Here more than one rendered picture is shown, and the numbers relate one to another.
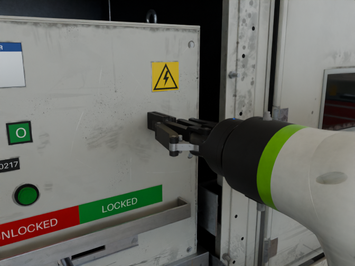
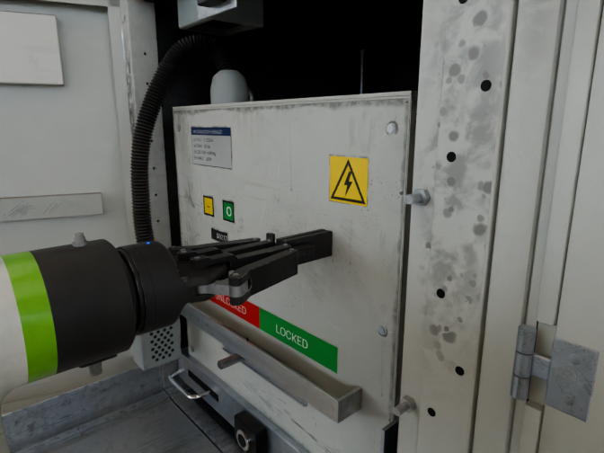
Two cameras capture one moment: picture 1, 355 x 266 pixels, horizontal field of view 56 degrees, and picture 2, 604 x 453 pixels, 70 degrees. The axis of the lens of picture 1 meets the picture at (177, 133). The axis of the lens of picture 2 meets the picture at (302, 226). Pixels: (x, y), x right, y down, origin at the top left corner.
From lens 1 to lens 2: 0.65 m
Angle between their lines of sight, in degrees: 79
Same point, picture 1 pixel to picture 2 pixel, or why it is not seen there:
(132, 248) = (302, 405)
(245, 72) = (456, 198)
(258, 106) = (499, 299)
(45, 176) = not seen: hidden behind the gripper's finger
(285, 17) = (583, 33)
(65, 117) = (253, 208)
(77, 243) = (231, 338)
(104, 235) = (248, 350)
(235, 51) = (434, 145)
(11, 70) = (226, 153)
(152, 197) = (324, 356)
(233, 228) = not seen: outside the picture
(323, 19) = not seen: outside the picture
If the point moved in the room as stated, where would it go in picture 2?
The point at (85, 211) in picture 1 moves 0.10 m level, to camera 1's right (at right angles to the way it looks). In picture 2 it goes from (263, 318) to (268, 353)
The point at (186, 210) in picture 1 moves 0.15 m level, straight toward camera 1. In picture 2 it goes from (331, 406) to (194, 416)
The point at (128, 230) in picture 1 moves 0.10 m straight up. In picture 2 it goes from (266, 365) to (265, 294)
